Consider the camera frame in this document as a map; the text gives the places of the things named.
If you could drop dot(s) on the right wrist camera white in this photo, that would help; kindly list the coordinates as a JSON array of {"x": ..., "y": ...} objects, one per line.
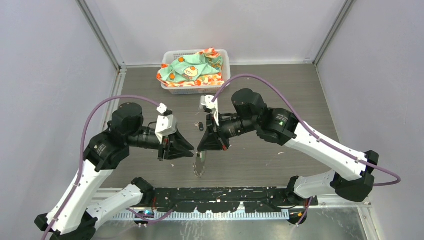
[{"x": 207, "y": 105}]

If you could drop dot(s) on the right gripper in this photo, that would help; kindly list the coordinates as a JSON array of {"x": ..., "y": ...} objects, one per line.
[{"x": 209, "y": 141}]

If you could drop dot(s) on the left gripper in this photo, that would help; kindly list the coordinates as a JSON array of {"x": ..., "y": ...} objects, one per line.
[{"x": 178, "y": 146}]

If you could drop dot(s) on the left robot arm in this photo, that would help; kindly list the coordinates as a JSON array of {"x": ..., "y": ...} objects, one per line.
[{"x": 74, "y": 217}]

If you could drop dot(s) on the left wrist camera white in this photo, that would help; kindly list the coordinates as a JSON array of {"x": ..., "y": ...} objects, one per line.
[{"x": 165, "y": 126}]

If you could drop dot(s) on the green orange patterned cloth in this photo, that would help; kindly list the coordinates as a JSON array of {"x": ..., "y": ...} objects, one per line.
[{"x": 203, "y": 68}]

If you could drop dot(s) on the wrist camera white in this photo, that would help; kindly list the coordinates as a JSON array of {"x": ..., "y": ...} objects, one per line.
[
  {"x": 207, "y": 105},
  {"x": 165, "y": 126}
]

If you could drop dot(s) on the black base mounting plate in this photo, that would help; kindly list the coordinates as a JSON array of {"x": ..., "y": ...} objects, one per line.
[{"x": 220, "y": 199}]

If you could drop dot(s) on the large metal keyring holder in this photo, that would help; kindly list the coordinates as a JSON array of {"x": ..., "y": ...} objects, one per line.
[{"x": 199, "y": 165}]

